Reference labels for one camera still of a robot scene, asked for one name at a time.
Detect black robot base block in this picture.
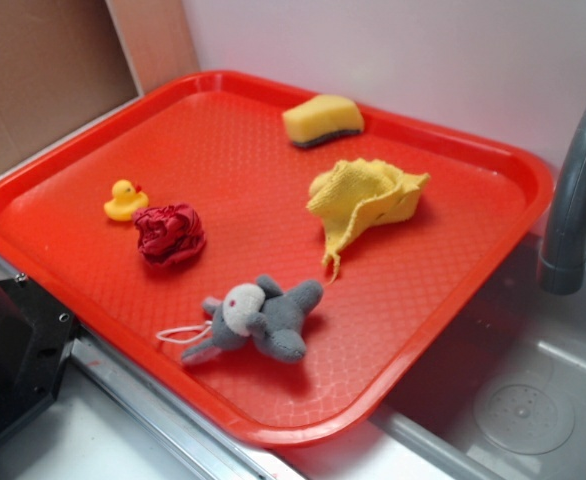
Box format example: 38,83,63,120
0,279,77,445

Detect yellow cloth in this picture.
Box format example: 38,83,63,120
306,158,431,281

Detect crumpled red cloth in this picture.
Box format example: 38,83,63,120
132,203,207,267

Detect red plastic tray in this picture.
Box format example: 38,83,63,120
0,72,553,447

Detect grey plush bunny toy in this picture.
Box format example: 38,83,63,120
156,275,324,366

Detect yellow sponge with grey pad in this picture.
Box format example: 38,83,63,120
282,94,365,148

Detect yellow rubber duck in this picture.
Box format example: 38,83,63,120
103,179,149,222

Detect grey toy faucet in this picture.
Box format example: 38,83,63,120
537,109,586,295

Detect grey toy sink basin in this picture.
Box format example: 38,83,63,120
372,239,586,479

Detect brown cardboard panel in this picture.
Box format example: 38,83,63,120
0,1,137,174

